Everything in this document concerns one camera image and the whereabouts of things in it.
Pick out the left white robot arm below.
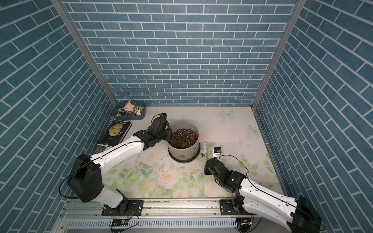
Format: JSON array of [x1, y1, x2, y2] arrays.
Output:
[[66, 113, 172, 210]]

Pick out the floral table mat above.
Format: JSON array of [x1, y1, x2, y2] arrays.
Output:
[[103, 107, 282, 199]]

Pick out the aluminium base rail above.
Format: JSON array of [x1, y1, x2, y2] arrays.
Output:
[[52, 198, 287, 233]]

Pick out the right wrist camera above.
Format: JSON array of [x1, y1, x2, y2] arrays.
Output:
[[212, 147, 222, 160]]

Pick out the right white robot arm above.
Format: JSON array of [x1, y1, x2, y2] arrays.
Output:
[[204, 157, 323, 233]]

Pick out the green circuit board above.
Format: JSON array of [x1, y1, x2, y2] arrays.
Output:
[[109, 219, 129, 228]]

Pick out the white ceramic pot with soil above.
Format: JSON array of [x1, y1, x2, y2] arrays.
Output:
[[167, 121, 201, 152]]

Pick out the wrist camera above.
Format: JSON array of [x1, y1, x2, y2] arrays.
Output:
[[160, 113, 168, 119], [212, 147, 222, 160]]

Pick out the black pot saucer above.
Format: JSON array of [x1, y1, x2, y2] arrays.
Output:
[[169, 149, 200, 163]]

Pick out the black Moon and Sixpence book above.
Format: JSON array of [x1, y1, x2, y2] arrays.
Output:
[[97, 120, 132, 147]]

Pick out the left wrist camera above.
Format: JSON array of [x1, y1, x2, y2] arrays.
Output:
[[160, 113, 168, 119]]

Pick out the teal plastic storage bin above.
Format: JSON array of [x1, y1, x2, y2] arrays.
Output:
[[111, 100, 146, 121]]

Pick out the pink handheld device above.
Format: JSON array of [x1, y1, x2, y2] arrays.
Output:
[[123, 100, 136, 112]]

